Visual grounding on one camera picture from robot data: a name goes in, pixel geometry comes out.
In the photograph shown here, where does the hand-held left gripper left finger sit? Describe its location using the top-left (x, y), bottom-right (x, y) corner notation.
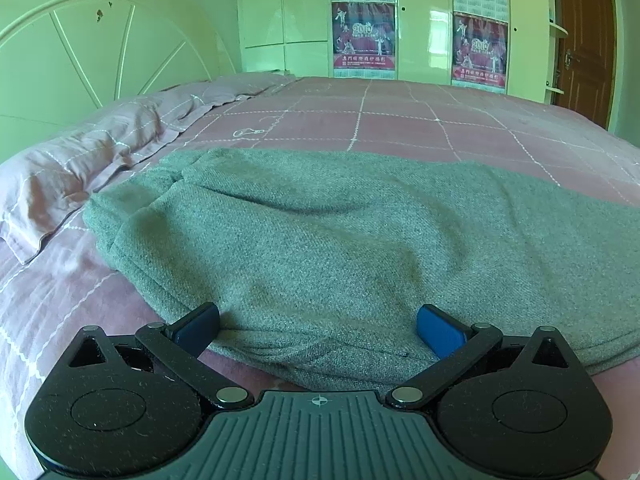
top-left (66, 302), bottom-right (254, 411)

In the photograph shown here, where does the white arched headboard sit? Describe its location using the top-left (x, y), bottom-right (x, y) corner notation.
top-left (0, 0), bottom-right (239, 166)

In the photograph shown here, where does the white rounded corner shelf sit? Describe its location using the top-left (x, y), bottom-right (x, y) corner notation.
top-left (543, 0), bottom-right (569, 96)

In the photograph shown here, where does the pink checkered bed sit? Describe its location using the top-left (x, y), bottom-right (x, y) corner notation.
top-left (0, 74), bottom-right (640, 480)

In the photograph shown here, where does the brown wooden door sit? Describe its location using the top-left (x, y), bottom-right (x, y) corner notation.
top-left (554, 0), bottom-right (617, 132)

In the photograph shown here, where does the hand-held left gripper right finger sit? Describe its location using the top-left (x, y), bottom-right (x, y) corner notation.
top-left (385, 303), bottom-right (577, 411)

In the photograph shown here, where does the glossy white wardrobe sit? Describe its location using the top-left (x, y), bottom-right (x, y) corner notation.
top-left (236, 0), bottom-right (568, 107)

